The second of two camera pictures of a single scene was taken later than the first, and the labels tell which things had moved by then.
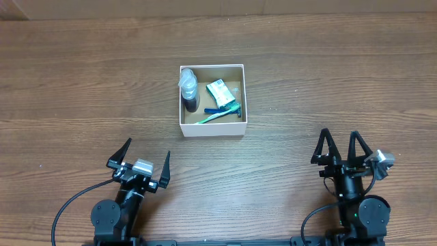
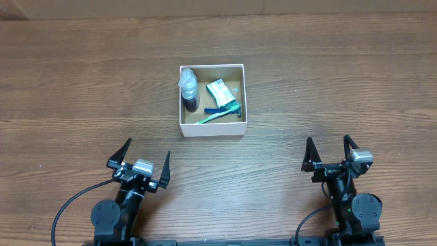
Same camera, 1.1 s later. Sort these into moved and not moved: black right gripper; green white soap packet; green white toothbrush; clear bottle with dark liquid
Moved: black right gripper
Not moved: green white soap packet; green white toothbrush; clear bottle with dark liquid
